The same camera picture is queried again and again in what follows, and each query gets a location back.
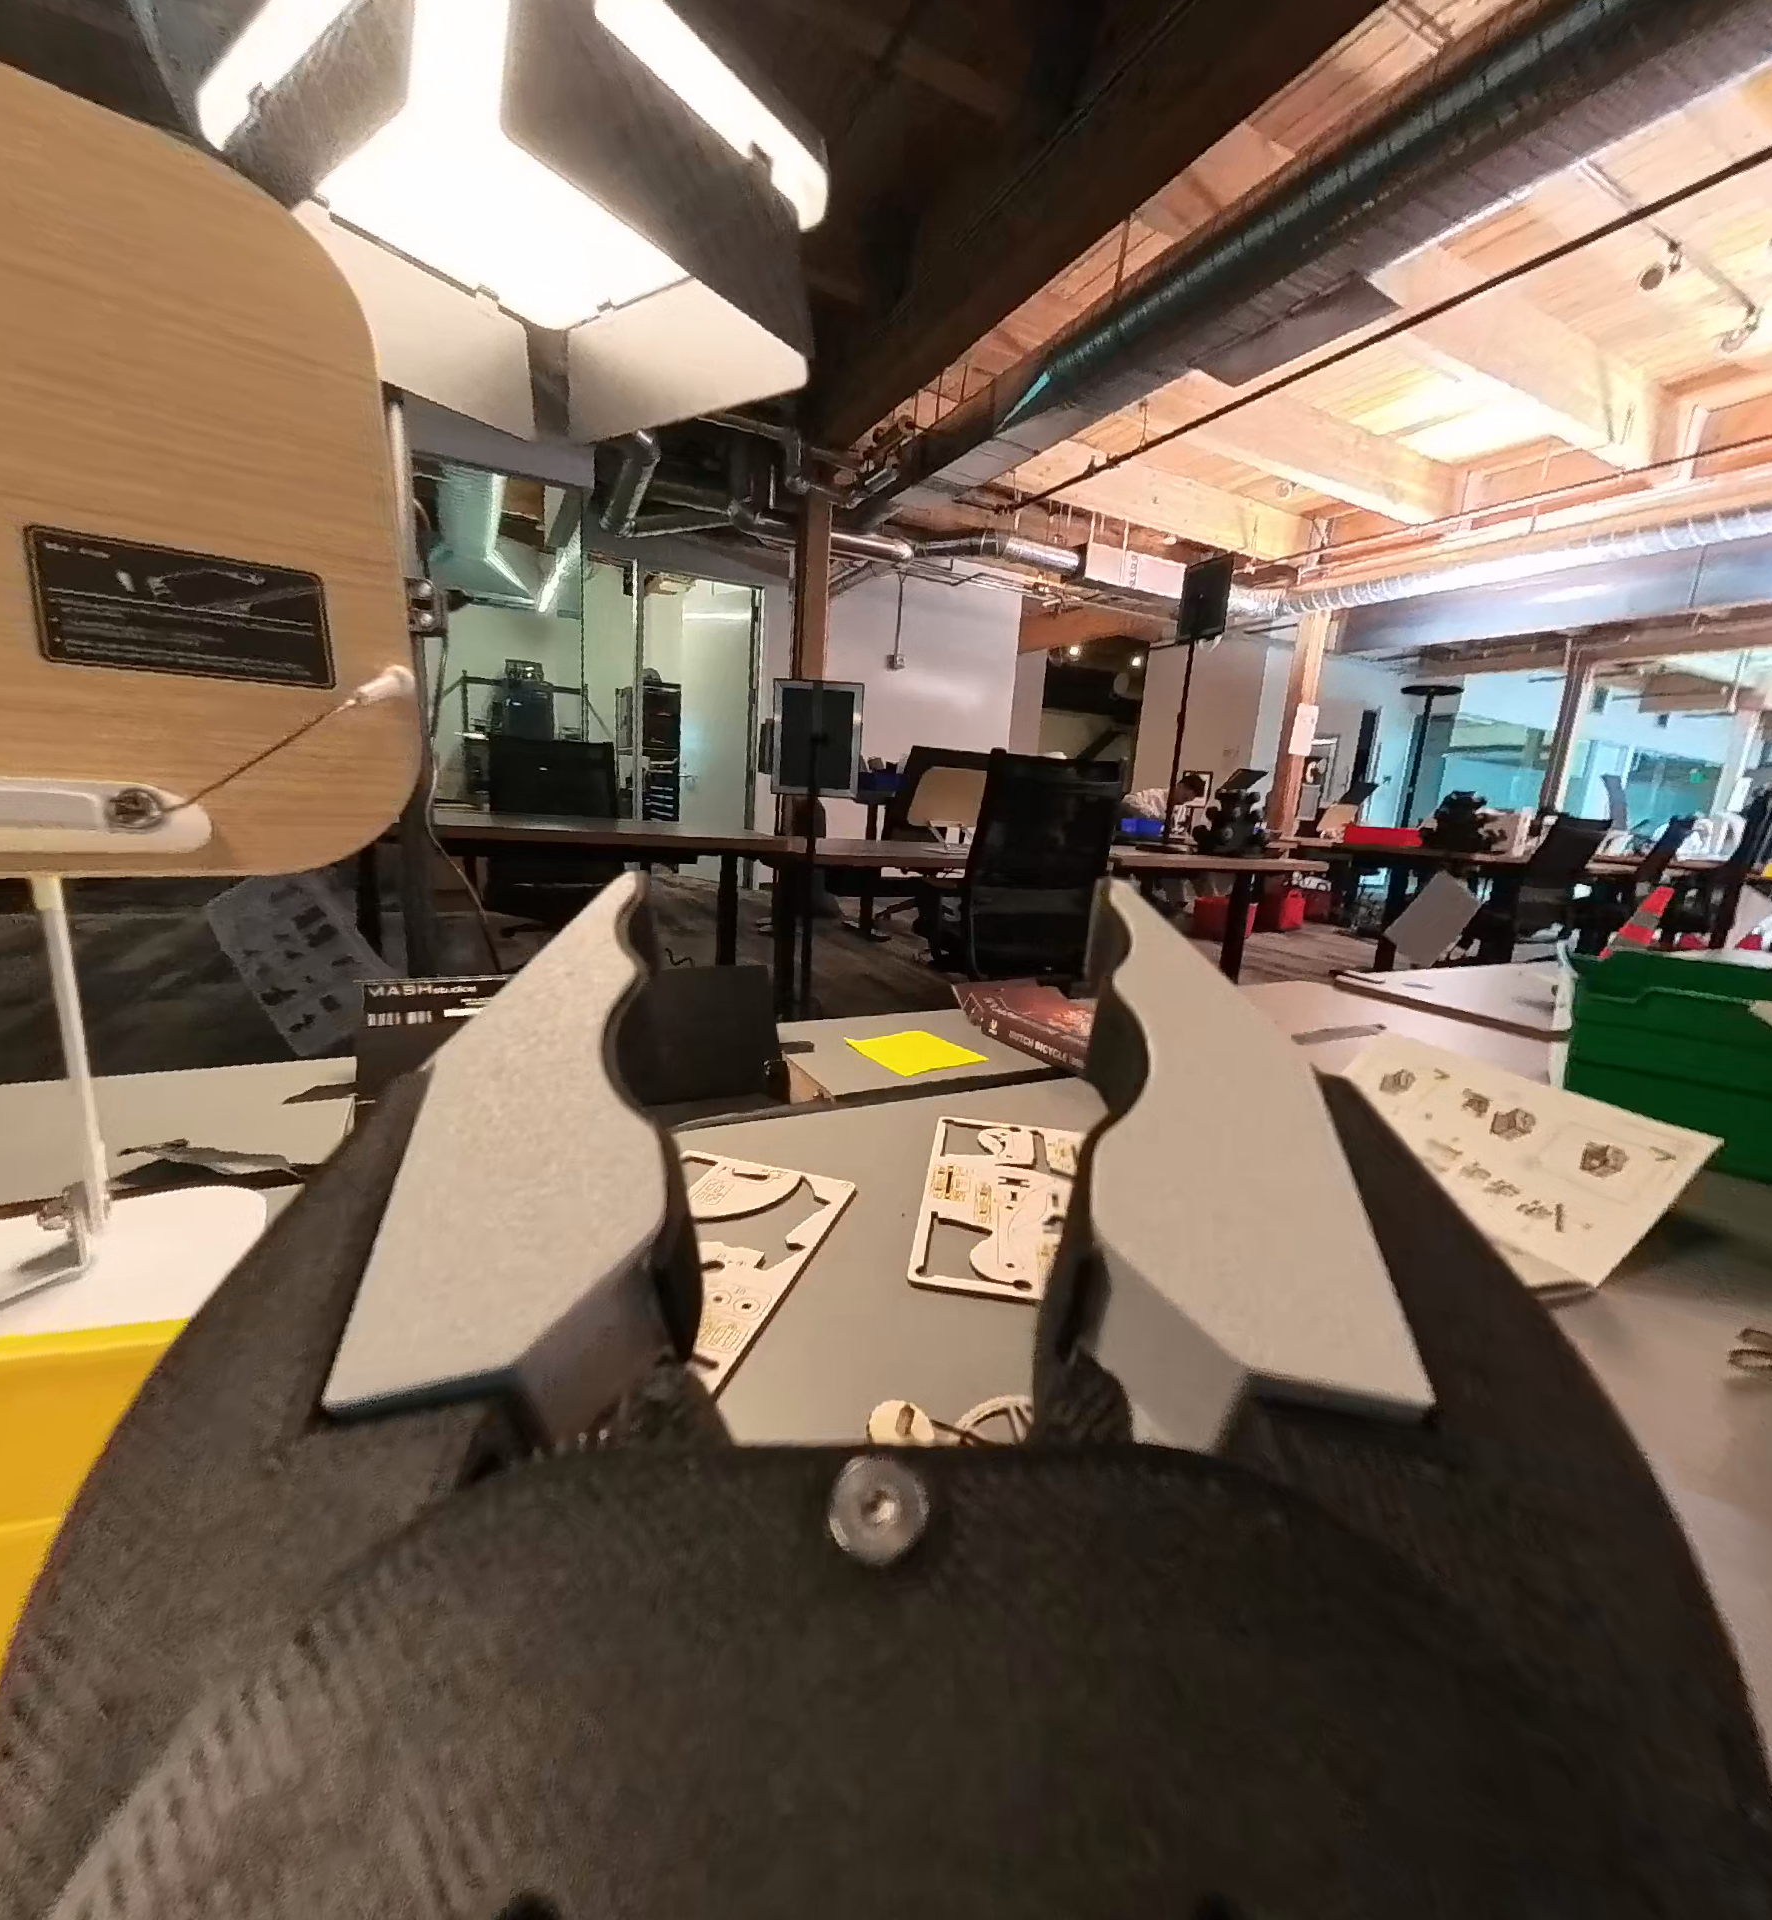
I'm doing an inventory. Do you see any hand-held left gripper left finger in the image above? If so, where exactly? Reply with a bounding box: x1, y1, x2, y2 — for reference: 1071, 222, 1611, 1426
318, 870, 707, 1457

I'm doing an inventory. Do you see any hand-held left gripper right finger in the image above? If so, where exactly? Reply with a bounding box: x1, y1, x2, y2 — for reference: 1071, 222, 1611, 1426
1030, 871, 1439, 1454

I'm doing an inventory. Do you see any wooden parts sheet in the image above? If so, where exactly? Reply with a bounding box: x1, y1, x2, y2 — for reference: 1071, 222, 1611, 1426
667, 1147, 856, 1396
908, 1116, 1113, 1301

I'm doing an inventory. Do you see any white instruction booklet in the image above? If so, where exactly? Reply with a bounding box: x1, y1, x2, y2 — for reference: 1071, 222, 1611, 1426
1336, 1035, 1724, 1301

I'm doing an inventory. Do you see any brown model kit box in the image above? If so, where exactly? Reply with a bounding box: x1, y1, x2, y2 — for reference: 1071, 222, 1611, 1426
954, 979, 1105, 1075

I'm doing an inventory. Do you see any black cardboard box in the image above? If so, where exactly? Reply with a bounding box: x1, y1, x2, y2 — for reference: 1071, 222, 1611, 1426
356, 963, 782, 1119

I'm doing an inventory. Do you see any yellow sticky note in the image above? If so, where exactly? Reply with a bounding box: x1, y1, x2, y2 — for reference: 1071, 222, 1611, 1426
846, 1028, 988, 1080

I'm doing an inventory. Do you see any grey tilted panel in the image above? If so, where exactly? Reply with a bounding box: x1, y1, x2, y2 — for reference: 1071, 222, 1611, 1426
1381, 870, 1481, 970

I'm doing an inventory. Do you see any black mesh office chair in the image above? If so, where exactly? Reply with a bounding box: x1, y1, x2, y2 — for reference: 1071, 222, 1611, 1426
922, 750, 1129, 979

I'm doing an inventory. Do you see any green plastic bin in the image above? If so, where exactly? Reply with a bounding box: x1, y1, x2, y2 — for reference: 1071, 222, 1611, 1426
1560, 944, 1772, 1201

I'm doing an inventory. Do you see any tablet on floor stand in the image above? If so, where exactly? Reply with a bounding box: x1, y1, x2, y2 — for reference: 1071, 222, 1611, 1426
767, 675, 870, 1022

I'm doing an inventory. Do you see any yellow plastic bin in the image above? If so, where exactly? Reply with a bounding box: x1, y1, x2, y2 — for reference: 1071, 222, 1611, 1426
0, 1320, 189, 1846

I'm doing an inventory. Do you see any black speaker on stand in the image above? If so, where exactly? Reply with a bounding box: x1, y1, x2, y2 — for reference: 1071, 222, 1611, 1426
1154, 550, 1235, 811

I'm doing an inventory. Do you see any wooden panel on white stand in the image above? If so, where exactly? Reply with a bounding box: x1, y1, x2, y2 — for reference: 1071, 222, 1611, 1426
0, 29, 427, 1345

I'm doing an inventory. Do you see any studio light panel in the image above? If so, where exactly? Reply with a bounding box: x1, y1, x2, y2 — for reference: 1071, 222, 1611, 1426
194, 0, 827, 446

